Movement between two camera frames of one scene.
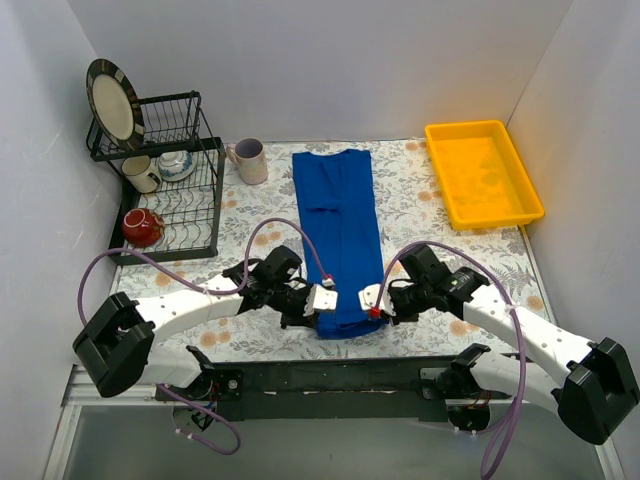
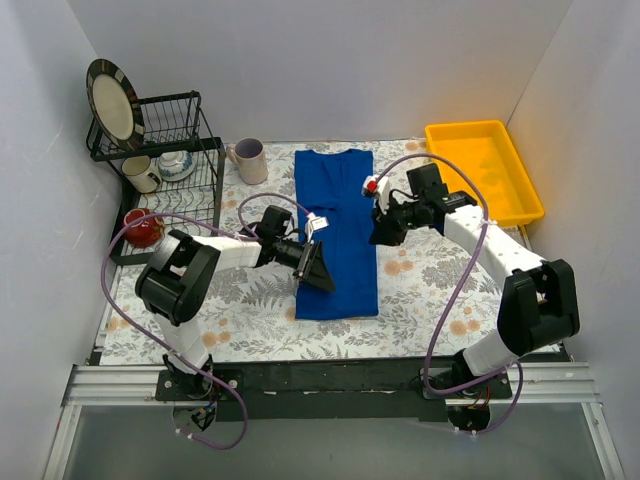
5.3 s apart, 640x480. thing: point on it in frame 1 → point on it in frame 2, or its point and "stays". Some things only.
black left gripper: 298,310 → 305,263
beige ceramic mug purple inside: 248,153 stays
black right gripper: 396,307 → 388,220
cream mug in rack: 137,171 stays
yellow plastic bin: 482,176 stays
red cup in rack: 142,227 stays
